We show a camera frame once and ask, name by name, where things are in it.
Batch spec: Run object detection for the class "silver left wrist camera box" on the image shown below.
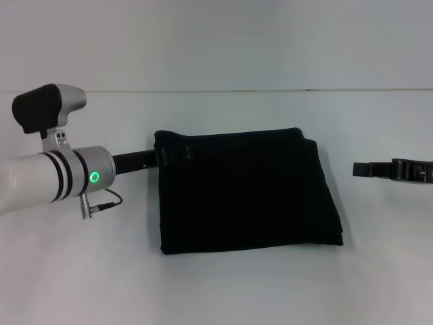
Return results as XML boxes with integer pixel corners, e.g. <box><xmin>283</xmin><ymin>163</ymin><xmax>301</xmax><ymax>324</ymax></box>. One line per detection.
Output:
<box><xmin>12</xmin><ymin>83</ymin><xmax>87</xmax><ymax>154</ymax></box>

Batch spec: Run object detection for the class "black shirt with pink print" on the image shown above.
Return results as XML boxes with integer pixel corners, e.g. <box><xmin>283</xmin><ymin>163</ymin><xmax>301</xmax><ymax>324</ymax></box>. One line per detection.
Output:
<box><xmin>154</xmin><ymin>127</ymin><xmax>345</xmax><ymax>257</ymax></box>

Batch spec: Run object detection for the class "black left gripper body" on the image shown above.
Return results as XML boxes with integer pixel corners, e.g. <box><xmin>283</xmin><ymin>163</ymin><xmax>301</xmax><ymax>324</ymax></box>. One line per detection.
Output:
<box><xmin>111</xmin><ymin>148</ymin><xmax>161</xmax><ymax>175</ymax></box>

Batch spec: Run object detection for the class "small metal left wrist connector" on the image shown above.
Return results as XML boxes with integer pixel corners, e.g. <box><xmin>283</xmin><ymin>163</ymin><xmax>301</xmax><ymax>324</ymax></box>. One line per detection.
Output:
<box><xmin>78</xmin><ymin>193</ymin><xmax>90</xmax><ymax>221</ymax></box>

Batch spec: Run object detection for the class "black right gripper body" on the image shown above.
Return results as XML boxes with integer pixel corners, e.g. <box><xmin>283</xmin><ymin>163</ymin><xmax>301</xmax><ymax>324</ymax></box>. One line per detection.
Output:
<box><xmin>390</xmin><ymin>158</ymin><xmax>433</xmax><ymax>186</ymax></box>

